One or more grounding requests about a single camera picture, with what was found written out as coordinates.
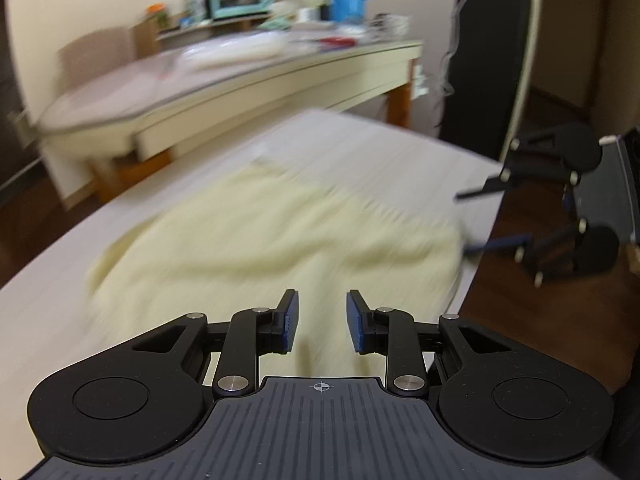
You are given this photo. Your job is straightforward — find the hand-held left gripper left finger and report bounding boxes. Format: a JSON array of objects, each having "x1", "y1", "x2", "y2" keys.
[{"x1": 131, "y1": 289, "x2": 301, "y2": 397}]

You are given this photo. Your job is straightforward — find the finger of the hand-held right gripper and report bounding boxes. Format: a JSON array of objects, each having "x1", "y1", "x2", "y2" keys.
[
  {"x1": 454, "y1": 127, "x2": 581, "y2": 203},
  {"x1": 464, "y1": 220, "x2": 588, "y2": 288}
]

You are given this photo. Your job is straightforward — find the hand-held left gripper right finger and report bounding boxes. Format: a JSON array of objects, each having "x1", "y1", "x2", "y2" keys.
[{"x1": 346, "y1": 289, "x2": 511, "y2": 397}]

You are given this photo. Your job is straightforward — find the cream terry towel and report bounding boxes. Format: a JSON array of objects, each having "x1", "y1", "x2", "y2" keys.
[{"x1": 85, "y1": 162, "x2": 468, "y2": 378}]

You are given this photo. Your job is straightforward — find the tall black appliance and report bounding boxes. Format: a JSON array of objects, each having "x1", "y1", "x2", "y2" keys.
[{"x1": 438, "y1": 0, "x2": 534, "y2": 162}]

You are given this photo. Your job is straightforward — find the white plastic bag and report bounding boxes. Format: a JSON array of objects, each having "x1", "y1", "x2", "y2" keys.
[{"x1": 177, "y1": 31, "x2": 287, "y2": 70}]

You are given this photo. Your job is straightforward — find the wooden riser shelf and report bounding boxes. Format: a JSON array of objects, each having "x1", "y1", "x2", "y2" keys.
[{"x1": 159, "y1": 11, "x2": 282, "y2": 37}]

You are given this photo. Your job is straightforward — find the small plain cardboard box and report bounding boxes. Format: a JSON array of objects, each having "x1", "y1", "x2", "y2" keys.
[{"x1": 132, "y1": 14, "x2": 162, "y2": 59}]

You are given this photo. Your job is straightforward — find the beige padded chair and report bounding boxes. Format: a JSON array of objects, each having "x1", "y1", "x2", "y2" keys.
[{"x1": 56, "y1": 26, "x2": 138, "y2": 88}]

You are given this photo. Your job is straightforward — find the white hanging cables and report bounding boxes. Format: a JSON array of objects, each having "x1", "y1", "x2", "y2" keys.
[{"x1": 439, "y1": 0, "x2": 482, "y2": 97}]

